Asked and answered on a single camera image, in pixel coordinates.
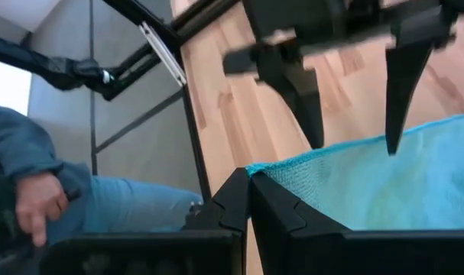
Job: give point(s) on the person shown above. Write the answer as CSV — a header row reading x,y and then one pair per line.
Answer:
x,y
25,149

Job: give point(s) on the silver frame strip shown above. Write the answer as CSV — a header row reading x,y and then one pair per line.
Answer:
x,y
164,55

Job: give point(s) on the person's hand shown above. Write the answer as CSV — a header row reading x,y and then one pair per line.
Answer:
x,y
36,202

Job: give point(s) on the black teleoperation device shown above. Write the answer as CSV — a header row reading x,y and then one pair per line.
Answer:
x,y
0,221

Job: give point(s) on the black metal table frame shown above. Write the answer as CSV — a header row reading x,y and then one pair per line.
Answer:
x,y
170,34

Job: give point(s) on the blue fabric object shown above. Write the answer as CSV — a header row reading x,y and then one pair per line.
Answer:
x,y
140,206

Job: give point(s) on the blue microfiber towel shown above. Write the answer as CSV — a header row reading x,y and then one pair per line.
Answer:
x,y
388,183

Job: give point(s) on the black wrapped strut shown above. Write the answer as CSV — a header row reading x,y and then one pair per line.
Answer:
x,y
44,65

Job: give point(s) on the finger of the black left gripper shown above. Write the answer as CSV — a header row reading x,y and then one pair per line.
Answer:
x,y
304,99
403,88

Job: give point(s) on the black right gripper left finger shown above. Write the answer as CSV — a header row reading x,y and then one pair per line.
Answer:
x,y
231,206

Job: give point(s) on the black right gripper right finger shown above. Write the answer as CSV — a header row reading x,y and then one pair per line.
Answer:
x,y
289,221

